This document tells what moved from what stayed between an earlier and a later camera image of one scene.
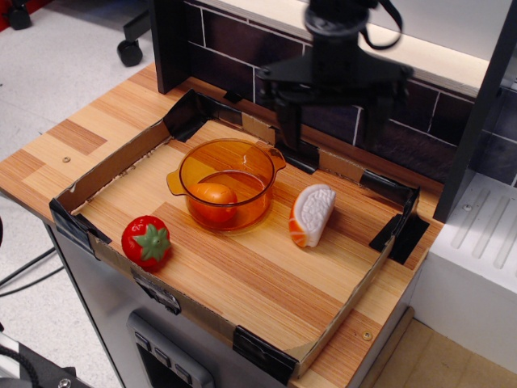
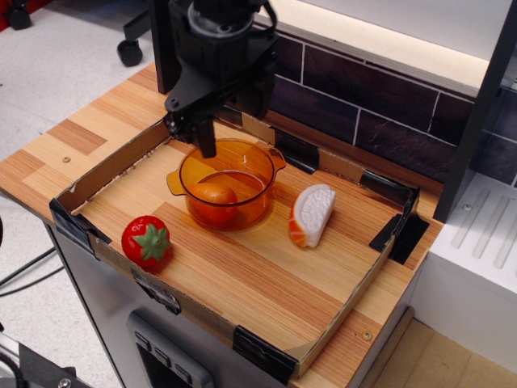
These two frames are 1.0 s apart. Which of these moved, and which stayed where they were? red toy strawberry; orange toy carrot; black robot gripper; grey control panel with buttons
Moved: black robot gripper
Stayed: orange toy carrot; red toy strawberry; grey control panel with buttons
